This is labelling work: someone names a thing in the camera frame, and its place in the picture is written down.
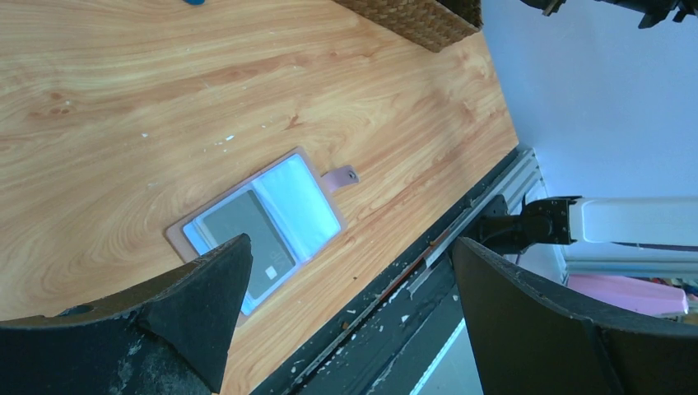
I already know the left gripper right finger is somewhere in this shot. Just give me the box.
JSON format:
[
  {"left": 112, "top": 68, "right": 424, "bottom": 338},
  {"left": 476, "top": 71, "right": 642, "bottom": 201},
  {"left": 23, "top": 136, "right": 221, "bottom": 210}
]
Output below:
[{"left": 452, "top": 238, "right": 697, "bottom": 394}]

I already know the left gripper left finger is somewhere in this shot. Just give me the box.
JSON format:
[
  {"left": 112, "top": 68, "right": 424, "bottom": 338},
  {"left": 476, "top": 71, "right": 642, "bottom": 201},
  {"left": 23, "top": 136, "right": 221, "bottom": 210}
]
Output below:
[{"left": 1, "top": 234, "right": 253, "bottom": 394}]

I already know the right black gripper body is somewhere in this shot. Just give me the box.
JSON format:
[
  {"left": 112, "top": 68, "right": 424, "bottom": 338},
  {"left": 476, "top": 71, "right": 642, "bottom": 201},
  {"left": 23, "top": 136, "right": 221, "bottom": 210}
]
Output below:
[{"left": 521, "top": 0, "right": 697, "bottom": 30}]

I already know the pink card holder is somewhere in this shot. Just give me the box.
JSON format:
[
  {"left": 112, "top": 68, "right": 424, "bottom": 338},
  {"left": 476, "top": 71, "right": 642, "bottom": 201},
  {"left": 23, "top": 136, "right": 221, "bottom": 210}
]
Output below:
[{"left": 165, "top": 146, "right": 361, "bottom": 324}]

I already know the grey credit card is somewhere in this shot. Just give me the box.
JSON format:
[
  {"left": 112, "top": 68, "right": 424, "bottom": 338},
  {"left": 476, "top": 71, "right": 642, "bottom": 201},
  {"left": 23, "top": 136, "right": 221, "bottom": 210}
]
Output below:
[{"left": 200, "top": 190, "right": 295, "bottom": 302}]

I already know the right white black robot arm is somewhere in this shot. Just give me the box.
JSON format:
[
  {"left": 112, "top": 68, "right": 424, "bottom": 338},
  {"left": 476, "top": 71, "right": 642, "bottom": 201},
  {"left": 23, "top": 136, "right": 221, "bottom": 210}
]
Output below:
[{"left": 482, "top": 1, "right": 697, "bottom": 259}]

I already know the pink object behind table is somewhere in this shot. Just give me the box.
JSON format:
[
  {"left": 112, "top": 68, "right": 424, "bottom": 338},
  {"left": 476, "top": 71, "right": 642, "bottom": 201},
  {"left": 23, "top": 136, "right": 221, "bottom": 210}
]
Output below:
[{"left": 567, "top": 274, "right": 689, "bottom": 318}]

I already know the woven brown divided basket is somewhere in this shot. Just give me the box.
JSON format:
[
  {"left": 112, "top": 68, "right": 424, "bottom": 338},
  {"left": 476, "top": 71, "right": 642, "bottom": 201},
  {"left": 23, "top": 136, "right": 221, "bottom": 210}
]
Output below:
[{"left": 335, "top": 0, "right": 483, "bottom": 53}]

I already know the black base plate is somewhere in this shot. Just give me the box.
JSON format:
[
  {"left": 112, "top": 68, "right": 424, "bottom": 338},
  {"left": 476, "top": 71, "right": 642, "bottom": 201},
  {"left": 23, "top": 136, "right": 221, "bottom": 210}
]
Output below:
[{"left": 254, "top": 147, "right": 537, "bottom": 394}]

